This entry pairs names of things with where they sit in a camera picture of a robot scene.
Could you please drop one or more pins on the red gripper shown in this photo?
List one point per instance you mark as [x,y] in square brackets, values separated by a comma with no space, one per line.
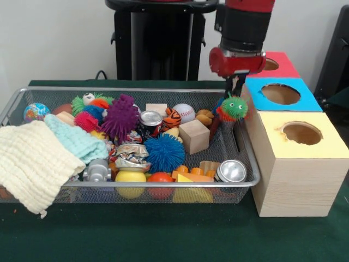
[237,63]

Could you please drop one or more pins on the bag of coloured spiky balls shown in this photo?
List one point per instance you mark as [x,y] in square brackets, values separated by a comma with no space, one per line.
[234,108]

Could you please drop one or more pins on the mint green cloth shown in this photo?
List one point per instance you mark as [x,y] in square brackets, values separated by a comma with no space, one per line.
[79,143]

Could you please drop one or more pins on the cream knitted cloth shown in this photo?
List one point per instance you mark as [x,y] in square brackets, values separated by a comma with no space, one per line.
[32,164]

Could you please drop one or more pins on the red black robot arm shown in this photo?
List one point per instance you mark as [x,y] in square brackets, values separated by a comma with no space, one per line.
[245,24]

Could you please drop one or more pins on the wooden box with three holes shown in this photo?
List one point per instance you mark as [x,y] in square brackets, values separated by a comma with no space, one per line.
[300,174]

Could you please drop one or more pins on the clear mesh bin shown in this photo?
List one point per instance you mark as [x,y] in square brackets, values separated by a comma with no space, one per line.
[54,188]

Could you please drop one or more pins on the white baseball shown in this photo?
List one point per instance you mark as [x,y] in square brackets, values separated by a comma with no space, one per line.
[184,113]

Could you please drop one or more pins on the plain wooden cube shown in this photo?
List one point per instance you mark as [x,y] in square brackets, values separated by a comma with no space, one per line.
[194,136]

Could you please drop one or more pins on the red silver soda can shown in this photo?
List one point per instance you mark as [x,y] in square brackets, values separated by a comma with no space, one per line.
[232,171]

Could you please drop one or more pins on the red black can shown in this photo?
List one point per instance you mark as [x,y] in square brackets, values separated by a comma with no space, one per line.
[150,121]

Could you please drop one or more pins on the blue spiky ball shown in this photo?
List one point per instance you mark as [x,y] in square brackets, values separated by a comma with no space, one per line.
[164,154]

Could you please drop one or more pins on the red orange ball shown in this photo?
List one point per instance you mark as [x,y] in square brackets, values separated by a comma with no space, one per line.
[161,178]

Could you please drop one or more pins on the purple spiky ball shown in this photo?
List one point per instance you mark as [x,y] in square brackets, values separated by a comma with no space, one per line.
[120,117]

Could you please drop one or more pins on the crushed printed can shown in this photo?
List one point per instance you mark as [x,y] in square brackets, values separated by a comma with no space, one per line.
[131,156]

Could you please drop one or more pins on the yellow ball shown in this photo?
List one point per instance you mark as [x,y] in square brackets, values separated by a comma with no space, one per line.
[131,177]

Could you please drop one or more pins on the small globe ball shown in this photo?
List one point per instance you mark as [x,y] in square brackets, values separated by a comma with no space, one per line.
[36,112]

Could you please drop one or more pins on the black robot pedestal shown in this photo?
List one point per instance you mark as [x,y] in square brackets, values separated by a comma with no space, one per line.
[161,41]

